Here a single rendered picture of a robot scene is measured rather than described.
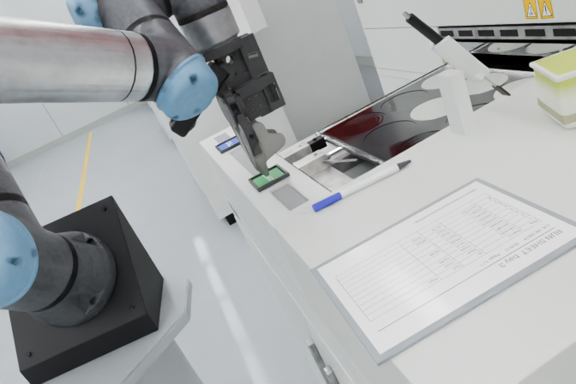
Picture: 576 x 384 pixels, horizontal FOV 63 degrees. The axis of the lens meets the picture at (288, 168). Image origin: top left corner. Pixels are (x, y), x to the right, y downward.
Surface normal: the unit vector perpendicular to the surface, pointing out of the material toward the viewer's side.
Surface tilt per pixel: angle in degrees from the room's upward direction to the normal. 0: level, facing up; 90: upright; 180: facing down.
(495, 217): 0
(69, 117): 90
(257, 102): 90
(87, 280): 102
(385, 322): 0
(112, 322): 46
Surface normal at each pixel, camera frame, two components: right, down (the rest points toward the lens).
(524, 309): -0.37, -0.85
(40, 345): -0.12, -0.35
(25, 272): 0.93, 0.26
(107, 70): 0.77, 0.36
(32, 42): 0.74, -0.28
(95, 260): 0.87, -0.41
